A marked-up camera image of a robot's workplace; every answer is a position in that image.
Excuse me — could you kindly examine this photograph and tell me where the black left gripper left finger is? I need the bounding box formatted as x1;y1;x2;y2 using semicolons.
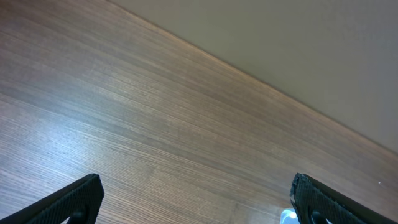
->
1;174;104;224

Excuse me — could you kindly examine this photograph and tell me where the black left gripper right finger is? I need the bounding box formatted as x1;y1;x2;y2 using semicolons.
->
290;173;395;224

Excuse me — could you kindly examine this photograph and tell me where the clear container left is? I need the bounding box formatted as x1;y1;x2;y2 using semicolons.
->
279;208;300;224

